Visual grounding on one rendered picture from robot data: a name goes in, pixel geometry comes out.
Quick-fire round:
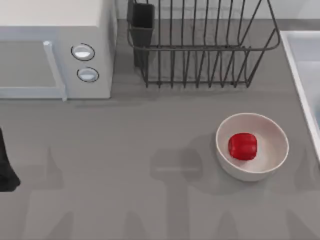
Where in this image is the small microwave knob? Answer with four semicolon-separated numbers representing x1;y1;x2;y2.
76;66;100;83

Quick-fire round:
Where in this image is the red bell pepper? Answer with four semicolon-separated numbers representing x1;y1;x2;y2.
227;132;258;161

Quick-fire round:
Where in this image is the black utensil holder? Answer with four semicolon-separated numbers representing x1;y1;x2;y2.
126;0;156;68

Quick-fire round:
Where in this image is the pale microwave oven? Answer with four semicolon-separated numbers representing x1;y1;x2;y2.
0;0;118;103

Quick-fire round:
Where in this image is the large microwave knob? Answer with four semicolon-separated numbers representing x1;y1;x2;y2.
70;42;96;62

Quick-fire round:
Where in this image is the white bowl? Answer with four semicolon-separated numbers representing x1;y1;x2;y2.
215;112;290;182

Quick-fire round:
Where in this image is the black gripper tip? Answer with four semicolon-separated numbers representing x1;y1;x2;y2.
0;127;21;193

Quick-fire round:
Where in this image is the dark wire dish rack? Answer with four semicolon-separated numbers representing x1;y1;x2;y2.
126;0;281;89

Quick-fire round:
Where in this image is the microwave door handle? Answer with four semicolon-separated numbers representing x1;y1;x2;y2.
42;40;68;102

